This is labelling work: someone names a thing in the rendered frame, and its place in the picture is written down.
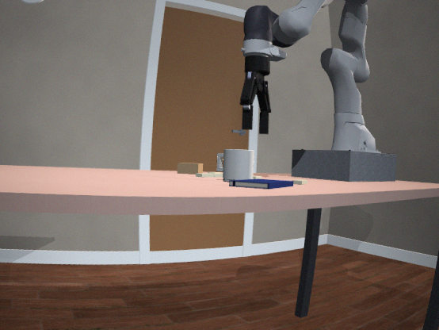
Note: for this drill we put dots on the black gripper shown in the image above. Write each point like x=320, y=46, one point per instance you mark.
x=253, y=82

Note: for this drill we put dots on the dark blue rectangular pad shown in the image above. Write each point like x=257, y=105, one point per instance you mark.
x=260, y=183

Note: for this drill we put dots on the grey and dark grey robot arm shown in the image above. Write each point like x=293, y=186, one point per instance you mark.
x=263, y=29

